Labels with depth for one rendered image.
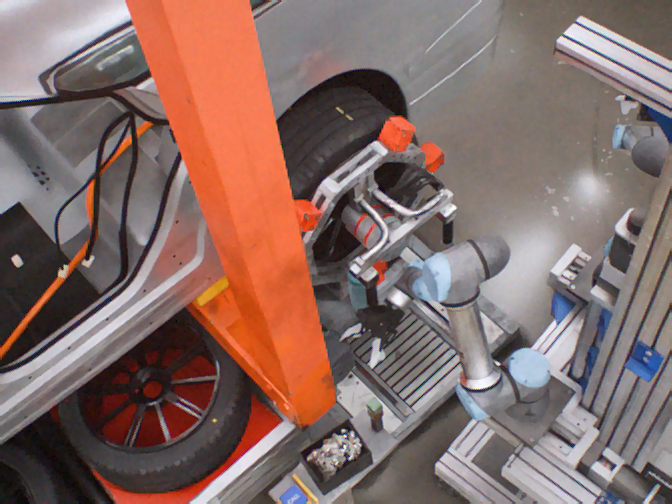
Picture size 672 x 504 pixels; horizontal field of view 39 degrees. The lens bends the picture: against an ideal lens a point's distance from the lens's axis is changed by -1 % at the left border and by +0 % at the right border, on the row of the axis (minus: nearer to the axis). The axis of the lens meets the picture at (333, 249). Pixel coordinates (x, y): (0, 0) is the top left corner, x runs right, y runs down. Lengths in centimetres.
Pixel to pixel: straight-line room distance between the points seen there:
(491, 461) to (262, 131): 188
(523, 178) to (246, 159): 250
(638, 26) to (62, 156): 290
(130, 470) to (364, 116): 140
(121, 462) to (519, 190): 208
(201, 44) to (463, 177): 274
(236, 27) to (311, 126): 130
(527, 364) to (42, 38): 153
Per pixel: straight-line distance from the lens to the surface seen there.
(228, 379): 332
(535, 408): 283
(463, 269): 241
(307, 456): 314
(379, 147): 299
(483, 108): 454
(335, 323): 367
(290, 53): 274
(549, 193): 427
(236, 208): 203
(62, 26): 242
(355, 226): 310
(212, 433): 326
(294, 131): 299
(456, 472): 343
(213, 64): 172
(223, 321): 322
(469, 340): 254
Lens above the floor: 348
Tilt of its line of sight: 58 degrees down
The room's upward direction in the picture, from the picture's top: 10 degrees counter-clockwise
